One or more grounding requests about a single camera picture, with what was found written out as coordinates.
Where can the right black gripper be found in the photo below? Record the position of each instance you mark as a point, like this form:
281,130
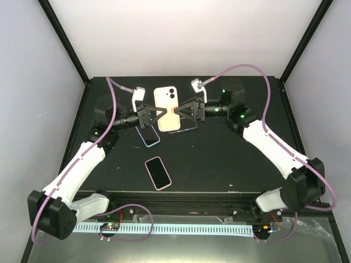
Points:
199,108

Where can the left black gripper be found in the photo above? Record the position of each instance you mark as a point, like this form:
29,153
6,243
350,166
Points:
143,114

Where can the pink phone case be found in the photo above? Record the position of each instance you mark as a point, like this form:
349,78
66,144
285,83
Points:
167,98

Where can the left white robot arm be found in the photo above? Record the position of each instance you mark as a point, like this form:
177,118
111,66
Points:
53,210

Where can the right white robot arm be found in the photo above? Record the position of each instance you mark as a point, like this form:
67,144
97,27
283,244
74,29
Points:
303,177

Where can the phone in clear grey case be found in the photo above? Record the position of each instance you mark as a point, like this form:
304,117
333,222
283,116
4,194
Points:
185,125

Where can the phone in blue case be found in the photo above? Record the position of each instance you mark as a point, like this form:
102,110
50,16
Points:
149,136

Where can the phone in pink case front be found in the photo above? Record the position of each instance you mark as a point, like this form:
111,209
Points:
158,174

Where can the left controller board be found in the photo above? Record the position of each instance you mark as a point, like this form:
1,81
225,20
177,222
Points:
110,226

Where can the controller board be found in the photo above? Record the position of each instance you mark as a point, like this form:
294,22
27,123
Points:
262,229
110,226

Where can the right controller board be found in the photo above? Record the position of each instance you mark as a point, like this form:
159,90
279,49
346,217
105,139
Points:
262,229

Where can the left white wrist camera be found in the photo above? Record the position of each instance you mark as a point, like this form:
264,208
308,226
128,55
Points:
138,95

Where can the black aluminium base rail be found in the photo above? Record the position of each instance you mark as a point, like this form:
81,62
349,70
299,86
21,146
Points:
159,203

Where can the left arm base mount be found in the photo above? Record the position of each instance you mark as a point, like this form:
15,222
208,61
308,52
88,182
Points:
114,214

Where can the light blue slotted cable duct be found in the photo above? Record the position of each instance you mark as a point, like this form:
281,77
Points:
169,229

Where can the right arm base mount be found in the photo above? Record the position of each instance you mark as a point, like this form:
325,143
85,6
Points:
249,212

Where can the left black frame post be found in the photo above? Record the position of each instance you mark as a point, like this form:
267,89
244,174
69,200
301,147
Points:
62,36

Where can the black frame post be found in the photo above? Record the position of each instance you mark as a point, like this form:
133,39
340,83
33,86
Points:
62,36
306,38

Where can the right black frame post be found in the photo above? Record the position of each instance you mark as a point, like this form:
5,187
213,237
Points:
306,38

